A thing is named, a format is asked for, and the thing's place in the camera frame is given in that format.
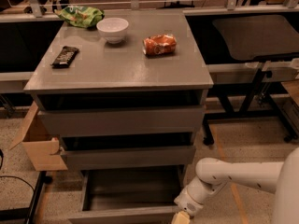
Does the black metal floor frame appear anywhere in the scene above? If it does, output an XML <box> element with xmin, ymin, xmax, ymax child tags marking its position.
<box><xmin>0</xmin><ymin>171</ymin><xmax>53</xmax><ymax>224</ymax></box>

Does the grey drawer cabinet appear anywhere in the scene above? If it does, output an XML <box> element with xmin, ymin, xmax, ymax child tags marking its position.
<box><xmin>23</xmin><ymin>8</ymin><xmax>215</xmax><ymax>173</ymax></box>

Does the grey middle drawer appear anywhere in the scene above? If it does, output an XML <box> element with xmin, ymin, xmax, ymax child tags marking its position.
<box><xmin>60</xmin><ymin>133</ymin><xmax>195</xmax><ymax>170</ymax></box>

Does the black side table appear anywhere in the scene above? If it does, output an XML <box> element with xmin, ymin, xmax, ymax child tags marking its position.
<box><xmin>198</xmin><ymin>14</ymin><xmax>299</xmax><ymax>146</ymax></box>

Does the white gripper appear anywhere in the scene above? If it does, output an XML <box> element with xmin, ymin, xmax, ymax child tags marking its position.
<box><xmin>171</xmin><ymin>193</ymin><xmax>203</xmax><ymax>224</ymax></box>

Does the grey bottom drawer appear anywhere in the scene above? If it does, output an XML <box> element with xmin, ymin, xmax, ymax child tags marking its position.
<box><xmin>69</xmin><ymin>165</ymin><xmax>187</xmax><ymax>224</ymax></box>

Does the grey metal railing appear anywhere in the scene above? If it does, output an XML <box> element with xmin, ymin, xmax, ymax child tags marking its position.
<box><xmin>0</xmin><ymin>0</ymin><xmax>299</xmax><ymax>23</ymax></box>

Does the grey top drawer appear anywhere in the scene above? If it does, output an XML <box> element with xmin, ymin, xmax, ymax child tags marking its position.
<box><xmin>39</xmin><ymin>91</ymin><xmax>205</xmax><ymax>137</ymax></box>

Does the brown cardboard box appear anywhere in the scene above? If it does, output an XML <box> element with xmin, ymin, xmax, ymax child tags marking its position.
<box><xmin>9</xmin><ymin>102</ymin><xmax>67</xmax><ymax>171</ymax></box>

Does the white ceramic bowl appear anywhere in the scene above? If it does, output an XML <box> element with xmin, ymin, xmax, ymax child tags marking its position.
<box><xmin>96</xmin><ymin>18</ymin><xmax>129</xmax><ymax>44</ymax></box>

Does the green chip bag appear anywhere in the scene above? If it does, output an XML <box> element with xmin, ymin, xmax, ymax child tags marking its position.
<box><xmin>54</xmin><ymin>6</ymin><xmax>105</xmax><ymax>28</ymax></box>

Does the grey drawer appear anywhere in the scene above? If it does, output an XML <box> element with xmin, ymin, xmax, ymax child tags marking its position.
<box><xmin>39</xmin><ymin>91</ymin><xmax>205</xmax><ymax>137</ymax></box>
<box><xmin>69</xmin><ymin>165</ymin><xmax>187</xmax><ymax>224</ymax></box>
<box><xmin>60</xmin><ymin>133</ymin><xmax>195</xmax><ymax>170</ymax></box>

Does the black cable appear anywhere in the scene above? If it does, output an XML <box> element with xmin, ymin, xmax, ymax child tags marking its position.
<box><xmin>0</xmin><ymin>148</ymin><xmax>36</xmax><ymax>194</ymax></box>

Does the dark chocolate bar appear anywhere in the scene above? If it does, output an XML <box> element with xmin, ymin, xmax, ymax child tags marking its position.
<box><xmin>51</xmin><ymin>46</ymin><xmax>79</xmax><ymax>68</ymax></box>

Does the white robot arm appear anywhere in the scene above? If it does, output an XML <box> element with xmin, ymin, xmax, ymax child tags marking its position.
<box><xmin>171</xmin><ymin>148</ymin><xmax>299</xmax><ymax>224</ymax></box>

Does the crushed orange soda can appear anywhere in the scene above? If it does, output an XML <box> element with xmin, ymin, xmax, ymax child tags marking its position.
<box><xmin>143</xmin><ymin>35</ymin><xmax>177</xmax><ymax>56</ymax></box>

